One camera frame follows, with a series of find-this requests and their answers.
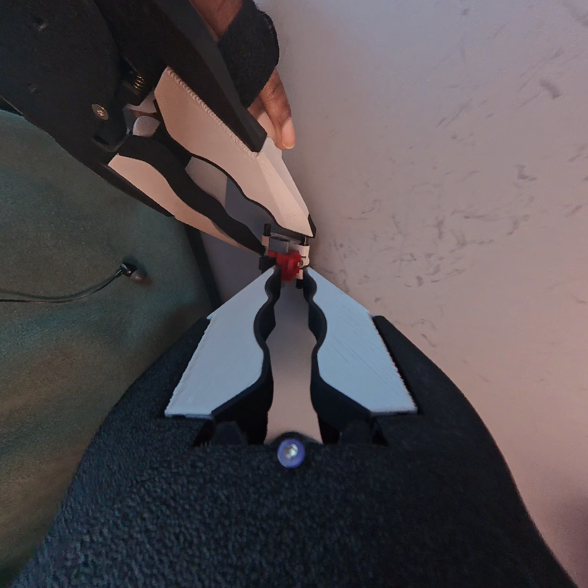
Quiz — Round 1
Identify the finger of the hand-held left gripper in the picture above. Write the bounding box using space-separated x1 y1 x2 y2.
107 129 272 258
152 67 316 239

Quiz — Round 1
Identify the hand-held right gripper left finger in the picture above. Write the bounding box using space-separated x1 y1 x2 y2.
164 267 283 421

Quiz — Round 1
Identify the red toy brick piece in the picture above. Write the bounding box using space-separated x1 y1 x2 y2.
272 250 304 282

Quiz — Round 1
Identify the person's left hand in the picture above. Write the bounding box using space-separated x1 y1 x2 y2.
189 0 297 150

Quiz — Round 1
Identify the green sweatshirt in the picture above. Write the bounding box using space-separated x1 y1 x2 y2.
0 111 217 561

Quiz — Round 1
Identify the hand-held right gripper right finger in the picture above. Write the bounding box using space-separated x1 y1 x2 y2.
302 267 420 427

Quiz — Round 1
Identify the grey desk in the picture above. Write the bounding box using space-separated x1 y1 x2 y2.
189 0 588 570

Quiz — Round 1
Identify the white toy brick piece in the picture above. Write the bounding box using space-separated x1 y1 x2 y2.
261 224 313 260

